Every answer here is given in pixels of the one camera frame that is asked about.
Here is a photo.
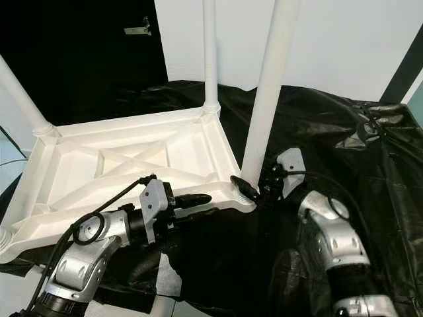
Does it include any silver door handle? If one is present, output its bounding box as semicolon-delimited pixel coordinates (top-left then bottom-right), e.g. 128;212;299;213
124;18;151;36

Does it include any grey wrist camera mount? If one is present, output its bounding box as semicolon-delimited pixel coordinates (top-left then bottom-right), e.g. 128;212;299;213
140;177;176;244
276;148;306;199

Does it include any dark grey frame post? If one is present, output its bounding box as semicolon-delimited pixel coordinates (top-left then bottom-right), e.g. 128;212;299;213
380;43;423;103

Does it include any white plastic table top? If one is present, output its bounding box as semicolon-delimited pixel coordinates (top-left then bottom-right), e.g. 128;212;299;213
0;106;257;264

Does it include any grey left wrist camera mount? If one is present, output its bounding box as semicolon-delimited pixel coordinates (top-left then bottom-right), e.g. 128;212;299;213
140;177;176;244

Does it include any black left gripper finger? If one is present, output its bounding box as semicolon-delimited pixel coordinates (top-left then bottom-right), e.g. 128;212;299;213
174;193;212;209

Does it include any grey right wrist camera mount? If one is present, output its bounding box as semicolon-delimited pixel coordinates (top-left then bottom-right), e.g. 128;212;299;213
276;148;306;199

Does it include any black door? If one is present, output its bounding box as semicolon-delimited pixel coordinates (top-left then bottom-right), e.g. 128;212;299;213
0;0;169;126

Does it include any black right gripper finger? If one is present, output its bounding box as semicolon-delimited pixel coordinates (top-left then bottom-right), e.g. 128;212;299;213
230;175;262;201

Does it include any black table cloth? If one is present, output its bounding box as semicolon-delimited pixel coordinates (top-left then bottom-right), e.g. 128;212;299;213
0;81;423;314

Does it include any white table pedestal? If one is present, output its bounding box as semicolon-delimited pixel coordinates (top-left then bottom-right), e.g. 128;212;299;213
151;296;176;317

